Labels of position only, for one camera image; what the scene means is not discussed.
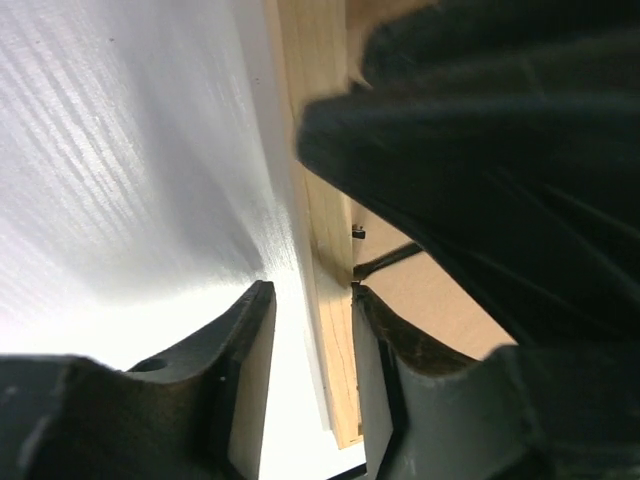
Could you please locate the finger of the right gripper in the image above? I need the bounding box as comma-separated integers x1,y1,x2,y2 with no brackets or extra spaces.
297,1,639,345

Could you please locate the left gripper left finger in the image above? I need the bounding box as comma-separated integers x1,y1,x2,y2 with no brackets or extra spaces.
1,281,276,479

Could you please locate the red handled screwdriver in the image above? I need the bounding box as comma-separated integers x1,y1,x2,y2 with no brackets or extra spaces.
353,242,423,282

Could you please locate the wooden picture frame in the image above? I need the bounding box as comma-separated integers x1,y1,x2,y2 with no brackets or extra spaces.
263,1,512,449

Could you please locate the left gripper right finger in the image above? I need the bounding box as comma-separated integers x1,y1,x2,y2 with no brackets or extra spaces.
352,285,639,479

